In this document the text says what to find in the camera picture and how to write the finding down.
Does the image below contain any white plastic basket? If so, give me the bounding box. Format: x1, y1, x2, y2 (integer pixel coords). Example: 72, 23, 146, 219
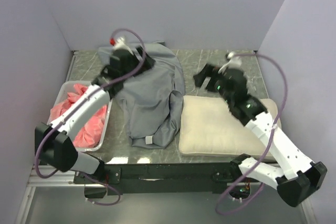
47, 81, 112, 152

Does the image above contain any purple cable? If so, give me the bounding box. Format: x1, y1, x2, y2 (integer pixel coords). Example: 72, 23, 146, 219
34, 28, 146, 206
215, 52, 289, 216

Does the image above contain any pink crumpled cloth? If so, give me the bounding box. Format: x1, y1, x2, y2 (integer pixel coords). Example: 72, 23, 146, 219
49, 81, 108, 148

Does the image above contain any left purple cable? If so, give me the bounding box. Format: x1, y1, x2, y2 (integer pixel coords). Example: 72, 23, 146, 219
34, 28, 146, 206

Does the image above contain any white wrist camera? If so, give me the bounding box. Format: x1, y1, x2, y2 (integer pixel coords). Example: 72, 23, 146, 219
218, 51, 242, 73
110, 37, 132, 53

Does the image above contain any aluminium frame rail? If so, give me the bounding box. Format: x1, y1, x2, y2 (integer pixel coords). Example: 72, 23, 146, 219
27, 162, 305, 187

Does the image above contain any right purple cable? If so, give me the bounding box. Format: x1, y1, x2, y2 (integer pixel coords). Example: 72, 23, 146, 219
215, 52, 289, 216

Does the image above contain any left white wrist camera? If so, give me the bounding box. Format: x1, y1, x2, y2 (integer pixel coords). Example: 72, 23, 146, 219
110, 37, 132, 53

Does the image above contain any beige pillow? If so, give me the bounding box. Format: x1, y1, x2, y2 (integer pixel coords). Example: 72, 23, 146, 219
179, 95, 266, 158

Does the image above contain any grey pillowcase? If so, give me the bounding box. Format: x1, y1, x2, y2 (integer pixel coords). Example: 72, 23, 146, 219
97, 42, 185, 150

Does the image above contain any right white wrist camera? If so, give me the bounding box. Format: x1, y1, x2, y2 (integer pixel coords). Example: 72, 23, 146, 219
218, 51, 242, 73

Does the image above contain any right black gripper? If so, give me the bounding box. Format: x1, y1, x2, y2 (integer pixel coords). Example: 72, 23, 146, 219
191, 63, 232, 104

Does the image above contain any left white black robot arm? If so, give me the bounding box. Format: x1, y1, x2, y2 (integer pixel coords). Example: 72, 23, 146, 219
35, 46, 155, 183

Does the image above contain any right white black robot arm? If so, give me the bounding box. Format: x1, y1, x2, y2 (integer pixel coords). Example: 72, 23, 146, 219
193, 64, 327, 207

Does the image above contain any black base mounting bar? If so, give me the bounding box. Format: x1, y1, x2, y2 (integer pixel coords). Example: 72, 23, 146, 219
73, 157, 265, 200

